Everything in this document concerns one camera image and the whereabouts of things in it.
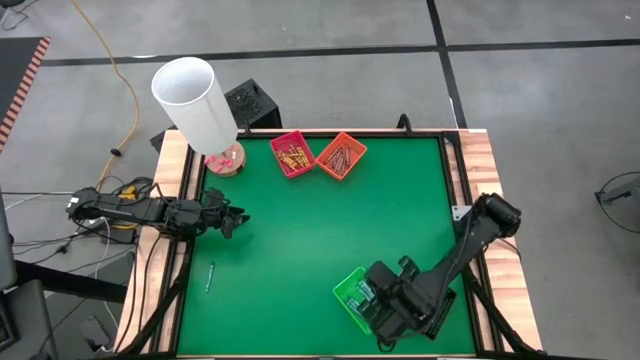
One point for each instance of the black perforated box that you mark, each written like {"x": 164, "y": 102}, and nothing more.
{"x": 250, "y": 102}

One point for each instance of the black plastic basket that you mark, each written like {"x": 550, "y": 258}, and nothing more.
{"x": 445, "y": 310}

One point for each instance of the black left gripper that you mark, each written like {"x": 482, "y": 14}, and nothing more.
{"x": 210, "y": 217}

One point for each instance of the wooden table side board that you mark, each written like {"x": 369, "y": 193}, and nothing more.
{"x": 172, "y": 160}
{"x": 477, "y": 165}

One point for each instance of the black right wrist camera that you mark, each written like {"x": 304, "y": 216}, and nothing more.
{"x": 381, "y": 277}

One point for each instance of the black table frame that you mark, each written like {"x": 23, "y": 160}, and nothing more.
{"x": 380, "y": 135}

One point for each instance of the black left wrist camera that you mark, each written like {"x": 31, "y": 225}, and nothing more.
{"x": 212, "y": 195}

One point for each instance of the wooden lamp base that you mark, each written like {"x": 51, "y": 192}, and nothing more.
{"x": 239, "y": 159}

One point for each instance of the black mat with striped edge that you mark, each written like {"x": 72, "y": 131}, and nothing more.
{"x": 15, "y": 70}

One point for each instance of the yellow crayon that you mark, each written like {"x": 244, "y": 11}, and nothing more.
{"x": 292, "y": 150}
{"x": 302, "y": 160}
{"x": 300, "y": 164}
{"x": 298, "y": 154}
{"x": 287, "y": 162}
{"x": 281, "y": 156}
{"x": 291, "y": 166}
{"x": 294, "y": 159}

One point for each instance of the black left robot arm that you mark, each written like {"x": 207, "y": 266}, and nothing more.
{"x": 125, "y": 209}

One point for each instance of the black floor beam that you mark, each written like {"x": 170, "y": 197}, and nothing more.
{"x": 70, "y": 282}

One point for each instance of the red plastic basket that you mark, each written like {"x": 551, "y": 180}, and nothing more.
{"x": 305, "y": 172}

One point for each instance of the green plastic basket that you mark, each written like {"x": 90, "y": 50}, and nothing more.
{"x": 345, "y": 292}

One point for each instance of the orange plastic basket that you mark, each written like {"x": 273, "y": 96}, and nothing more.
{"x": 361, "y": 149}

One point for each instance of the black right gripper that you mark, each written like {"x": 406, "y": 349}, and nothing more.
{"x": 400, "y": 312}

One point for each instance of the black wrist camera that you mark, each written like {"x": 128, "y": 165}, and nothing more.
{"x": 212, "y": 195}
{"x": 381, "y": 277}

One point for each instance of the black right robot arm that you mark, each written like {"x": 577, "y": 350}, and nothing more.
{"x": 465, "y": 250}

